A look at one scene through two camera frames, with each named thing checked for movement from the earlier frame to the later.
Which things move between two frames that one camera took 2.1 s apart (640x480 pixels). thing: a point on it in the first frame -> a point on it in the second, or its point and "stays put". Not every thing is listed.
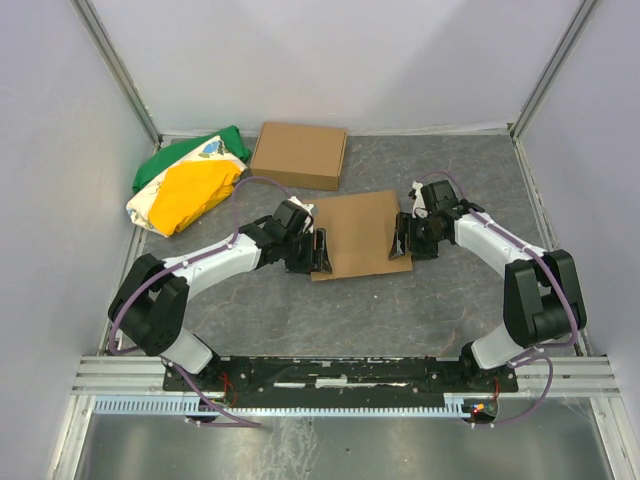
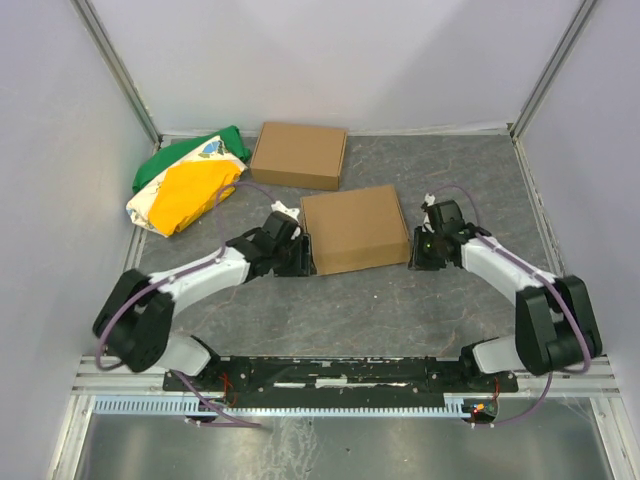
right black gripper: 408,237 -> 417,248
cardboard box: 359,232 stays put
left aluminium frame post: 120,71 stays put
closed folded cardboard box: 300,155 stays put
